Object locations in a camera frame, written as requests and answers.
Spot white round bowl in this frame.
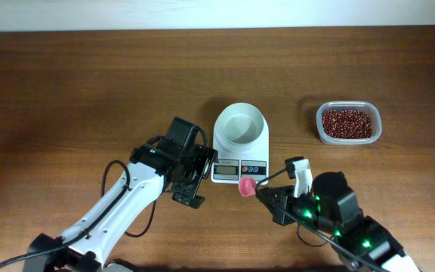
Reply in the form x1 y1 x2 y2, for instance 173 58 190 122
214 103 265 145

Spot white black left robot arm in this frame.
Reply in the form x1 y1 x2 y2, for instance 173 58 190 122
23 118 218 271

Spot red adzuki beans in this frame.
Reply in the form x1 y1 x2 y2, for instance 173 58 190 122
321 110 372 139

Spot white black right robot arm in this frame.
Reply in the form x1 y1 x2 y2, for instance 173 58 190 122
256 172 420 271

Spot pink measuring scoop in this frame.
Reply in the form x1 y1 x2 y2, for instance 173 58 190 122
238 177 256 197

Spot white digital kitchen scale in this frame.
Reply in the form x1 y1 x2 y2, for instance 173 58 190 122
211 120 270 184

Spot clear plastic container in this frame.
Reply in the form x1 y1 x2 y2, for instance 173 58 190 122
316 101 382 145

